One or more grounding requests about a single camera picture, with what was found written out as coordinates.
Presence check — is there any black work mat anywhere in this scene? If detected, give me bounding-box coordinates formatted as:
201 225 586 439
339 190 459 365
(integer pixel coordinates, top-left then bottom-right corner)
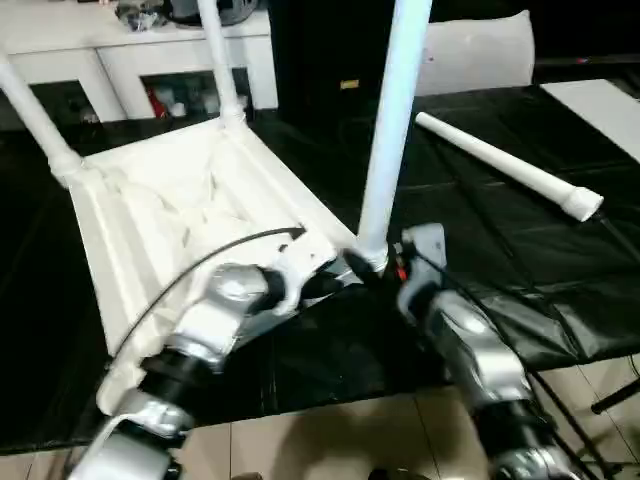
0 84 640 454

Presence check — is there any white glass-door cabinet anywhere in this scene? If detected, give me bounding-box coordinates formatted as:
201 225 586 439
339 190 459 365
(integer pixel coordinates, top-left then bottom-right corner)
0 0 280 127

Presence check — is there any black bar red light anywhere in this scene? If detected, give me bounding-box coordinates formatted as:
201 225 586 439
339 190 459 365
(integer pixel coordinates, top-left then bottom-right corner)
533 54 640 68

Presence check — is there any black tall cabinet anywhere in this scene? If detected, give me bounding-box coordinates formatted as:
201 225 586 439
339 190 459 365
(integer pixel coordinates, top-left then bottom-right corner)
269 0 397 122

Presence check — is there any grey bag black handle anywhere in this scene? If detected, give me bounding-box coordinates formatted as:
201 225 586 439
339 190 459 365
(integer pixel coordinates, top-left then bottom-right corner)
168 0 260 27

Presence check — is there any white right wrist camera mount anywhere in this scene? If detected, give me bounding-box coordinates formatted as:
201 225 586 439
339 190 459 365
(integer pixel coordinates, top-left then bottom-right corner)
397 223 448 322

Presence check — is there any dark crumpled small pile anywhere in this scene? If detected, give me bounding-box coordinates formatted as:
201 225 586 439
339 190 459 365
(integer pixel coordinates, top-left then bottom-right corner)
113 0 167 32

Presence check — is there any white flat board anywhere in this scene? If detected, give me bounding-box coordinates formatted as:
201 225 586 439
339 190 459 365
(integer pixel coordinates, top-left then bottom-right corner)
539 78 640 165

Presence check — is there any black tripod leg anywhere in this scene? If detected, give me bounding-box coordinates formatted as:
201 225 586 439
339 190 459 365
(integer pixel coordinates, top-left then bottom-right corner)
590 376 640 415

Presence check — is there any white plastic table leg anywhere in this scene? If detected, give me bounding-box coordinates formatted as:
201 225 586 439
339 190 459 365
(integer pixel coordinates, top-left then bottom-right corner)
194 0 250 132
415 110 606 224
0 48 85 185
356 0 435 272

